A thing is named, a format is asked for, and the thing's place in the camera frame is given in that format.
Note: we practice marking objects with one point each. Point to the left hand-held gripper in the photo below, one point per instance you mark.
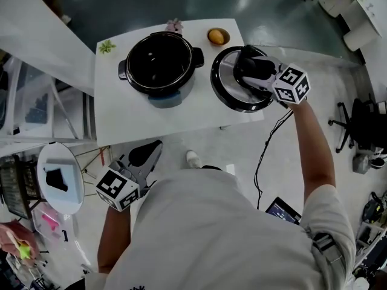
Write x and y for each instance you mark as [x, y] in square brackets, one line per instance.
[118, 189]

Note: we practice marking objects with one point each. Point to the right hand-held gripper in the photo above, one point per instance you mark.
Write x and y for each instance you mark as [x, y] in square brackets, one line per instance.
[290, 85]

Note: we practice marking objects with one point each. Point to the silver black cooker lid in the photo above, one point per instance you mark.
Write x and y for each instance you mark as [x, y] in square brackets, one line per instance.
[229, 83]

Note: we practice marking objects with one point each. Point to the dark blue pressure cooker pot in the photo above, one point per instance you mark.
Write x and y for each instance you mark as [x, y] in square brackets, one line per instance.
[157, 62]

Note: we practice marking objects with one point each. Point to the person's right forearm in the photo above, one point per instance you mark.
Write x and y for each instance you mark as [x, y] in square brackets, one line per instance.
[314, 156]

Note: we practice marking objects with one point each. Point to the person's left forearm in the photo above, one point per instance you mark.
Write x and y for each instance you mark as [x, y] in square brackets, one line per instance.
[113, 240]

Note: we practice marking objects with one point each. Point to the person's right white shoe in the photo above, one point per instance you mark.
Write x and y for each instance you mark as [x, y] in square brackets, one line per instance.
[193, 159]

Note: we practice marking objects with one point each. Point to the orange fruit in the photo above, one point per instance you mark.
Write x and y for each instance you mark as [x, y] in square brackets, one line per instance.
[216, 36]

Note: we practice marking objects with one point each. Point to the person's black trousers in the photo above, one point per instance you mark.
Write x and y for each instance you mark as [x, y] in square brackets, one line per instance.
[211, 168]

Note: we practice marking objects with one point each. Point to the black cloth pouch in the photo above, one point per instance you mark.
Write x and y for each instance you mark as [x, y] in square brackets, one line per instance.
[56, 180]

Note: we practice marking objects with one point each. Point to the round white side table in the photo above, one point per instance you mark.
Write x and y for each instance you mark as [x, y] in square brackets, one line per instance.
[65, 208]

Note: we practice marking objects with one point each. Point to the pink plush toy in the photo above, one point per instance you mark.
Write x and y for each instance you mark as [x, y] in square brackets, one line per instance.
[174, 26]

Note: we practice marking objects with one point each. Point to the white metal shelving rack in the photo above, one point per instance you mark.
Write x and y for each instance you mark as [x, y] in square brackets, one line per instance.
[45, 140]

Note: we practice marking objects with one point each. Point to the person's white shirt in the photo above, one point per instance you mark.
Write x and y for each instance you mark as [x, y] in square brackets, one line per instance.
[211, 237]

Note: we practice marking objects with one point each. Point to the clear plastic lidded box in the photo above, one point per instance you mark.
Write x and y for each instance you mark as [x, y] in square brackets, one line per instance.
[69, 231]

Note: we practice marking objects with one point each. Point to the white desk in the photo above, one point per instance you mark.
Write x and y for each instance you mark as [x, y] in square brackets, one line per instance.
[359, 35]

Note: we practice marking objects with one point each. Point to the black office chair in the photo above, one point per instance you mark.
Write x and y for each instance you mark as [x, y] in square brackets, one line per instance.
[362, 122]

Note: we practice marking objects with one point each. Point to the pink paper star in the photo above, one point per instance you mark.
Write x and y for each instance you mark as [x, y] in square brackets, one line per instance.
[50, 220]

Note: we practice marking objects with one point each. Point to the small green plant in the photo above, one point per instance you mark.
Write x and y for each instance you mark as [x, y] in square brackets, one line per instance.
[107, 47]

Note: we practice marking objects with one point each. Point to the clear plastic storage bin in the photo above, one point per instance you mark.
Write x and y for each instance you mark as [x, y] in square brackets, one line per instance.
[33, 95]

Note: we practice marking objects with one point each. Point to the black metal mesh chair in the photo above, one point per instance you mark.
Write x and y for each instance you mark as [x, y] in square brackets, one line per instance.
[15, 189]

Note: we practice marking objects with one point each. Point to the grey cloth bag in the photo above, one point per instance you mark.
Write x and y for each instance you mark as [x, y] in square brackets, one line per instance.
[361, 163]

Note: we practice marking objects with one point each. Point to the black tablet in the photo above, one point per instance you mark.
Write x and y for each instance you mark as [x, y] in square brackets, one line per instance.
[282, 211]

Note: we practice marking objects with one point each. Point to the green paper star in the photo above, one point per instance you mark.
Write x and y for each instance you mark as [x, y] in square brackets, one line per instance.
[24, 251]

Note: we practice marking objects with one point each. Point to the pink cloth bag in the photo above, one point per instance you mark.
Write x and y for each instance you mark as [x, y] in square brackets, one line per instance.
[12, 237]

